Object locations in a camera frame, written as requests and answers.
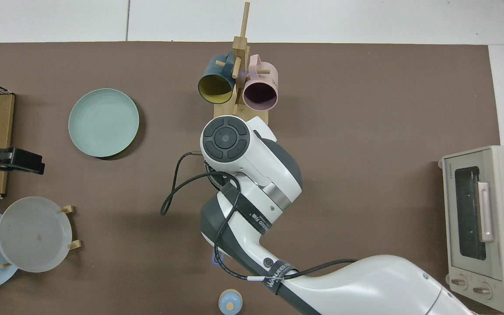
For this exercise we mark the wooden plate rack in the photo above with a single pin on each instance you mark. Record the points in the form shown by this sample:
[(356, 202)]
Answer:
[(67, 209)]

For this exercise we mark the translucent white plate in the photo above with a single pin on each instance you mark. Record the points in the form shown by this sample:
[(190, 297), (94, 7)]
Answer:
[(33, 234)]

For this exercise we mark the pale green plate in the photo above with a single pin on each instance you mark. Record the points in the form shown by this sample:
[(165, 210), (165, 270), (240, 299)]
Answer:
[(103, 122)]

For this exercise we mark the dark teal cup yellow inside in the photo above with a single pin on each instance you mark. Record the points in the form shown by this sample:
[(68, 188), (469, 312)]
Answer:
[(215, 85)]

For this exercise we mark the wooden cup stand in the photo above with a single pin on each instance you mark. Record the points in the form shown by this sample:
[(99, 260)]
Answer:
[(241, 57)]

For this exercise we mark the pink cup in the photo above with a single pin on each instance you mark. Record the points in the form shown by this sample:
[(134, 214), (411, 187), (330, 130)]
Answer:
[(259, 94)]

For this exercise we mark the small blue round thing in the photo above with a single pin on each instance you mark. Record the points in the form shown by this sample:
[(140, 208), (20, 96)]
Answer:
[(230, 302)]

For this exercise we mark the brown table cloth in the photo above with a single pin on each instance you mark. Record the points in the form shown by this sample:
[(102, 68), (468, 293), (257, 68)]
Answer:
[(365, 131)]

